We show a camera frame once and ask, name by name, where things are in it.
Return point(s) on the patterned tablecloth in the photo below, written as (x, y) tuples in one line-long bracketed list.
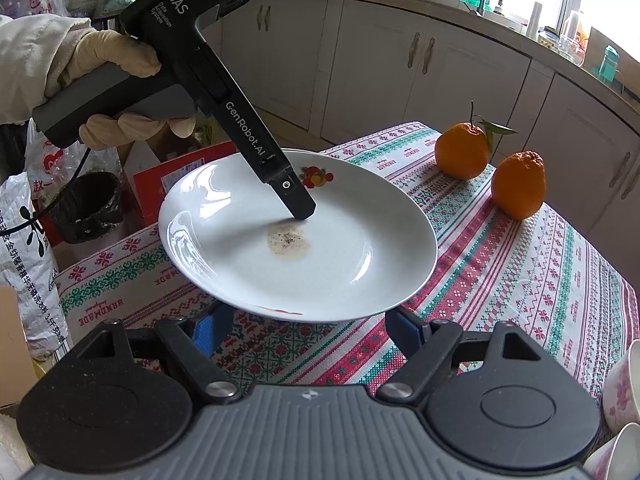
[(500, 285)]

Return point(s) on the white plate with fruit print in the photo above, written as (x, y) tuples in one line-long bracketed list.
[(282, 311), (350, 240)]

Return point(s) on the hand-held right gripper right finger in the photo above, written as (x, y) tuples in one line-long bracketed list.
[(407, 332)]

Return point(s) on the brown cardboard box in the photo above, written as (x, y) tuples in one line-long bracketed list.
[(145, 152)]

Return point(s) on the red cardboard box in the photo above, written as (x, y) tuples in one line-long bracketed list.
[(150, 190)]

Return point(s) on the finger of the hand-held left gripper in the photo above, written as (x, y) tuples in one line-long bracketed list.
[(292, 192)]

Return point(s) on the teal water bottle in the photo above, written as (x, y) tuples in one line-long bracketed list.
[(608, 65)]

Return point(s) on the red and white plastic bag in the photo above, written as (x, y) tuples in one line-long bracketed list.
[(47, 160)]

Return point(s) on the white kitchen cabinets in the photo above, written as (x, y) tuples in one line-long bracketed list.
[(375, 60)]

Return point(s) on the stack of clear cups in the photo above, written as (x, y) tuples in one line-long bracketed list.
[(534, 20)]

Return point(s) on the white printed sack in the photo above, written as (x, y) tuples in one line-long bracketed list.
[(30, 270)]

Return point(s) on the cooking oil bottle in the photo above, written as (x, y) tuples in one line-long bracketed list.
[(575, 27)]

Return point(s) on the person's left hand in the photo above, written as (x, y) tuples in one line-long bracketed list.
[(110, 57)]

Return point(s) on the bumpy orange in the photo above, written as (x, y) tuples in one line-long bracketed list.
[(517, 187)]

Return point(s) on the white bowl with pink flowers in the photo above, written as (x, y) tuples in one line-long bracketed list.
[(617, 455), (625, 390)]

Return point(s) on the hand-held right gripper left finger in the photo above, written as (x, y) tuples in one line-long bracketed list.
[(212, 327)]

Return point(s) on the orange with leaf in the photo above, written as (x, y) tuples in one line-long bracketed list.
[(460, 152)]

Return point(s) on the person's left forearm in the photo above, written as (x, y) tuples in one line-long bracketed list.
[(25, 60)]

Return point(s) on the black bin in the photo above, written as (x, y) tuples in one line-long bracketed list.
[(87, 210)]

